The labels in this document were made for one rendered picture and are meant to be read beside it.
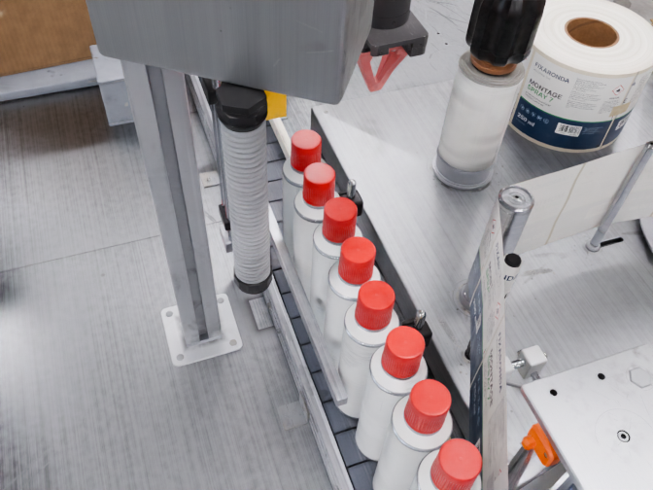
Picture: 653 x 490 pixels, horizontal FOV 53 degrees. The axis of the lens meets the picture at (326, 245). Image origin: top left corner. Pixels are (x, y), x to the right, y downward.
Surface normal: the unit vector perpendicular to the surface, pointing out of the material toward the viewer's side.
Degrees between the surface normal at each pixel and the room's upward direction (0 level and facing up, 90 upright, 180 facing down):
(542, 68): 90
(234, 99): 0
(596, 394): 0
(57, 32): 90
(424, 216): 0
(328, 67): 90
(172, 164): 90
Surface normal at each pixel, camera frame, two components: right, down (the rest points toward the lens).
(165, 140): 0.34, 0.74
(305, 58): -0.26, 0.74
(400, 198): 0.05, -0.63
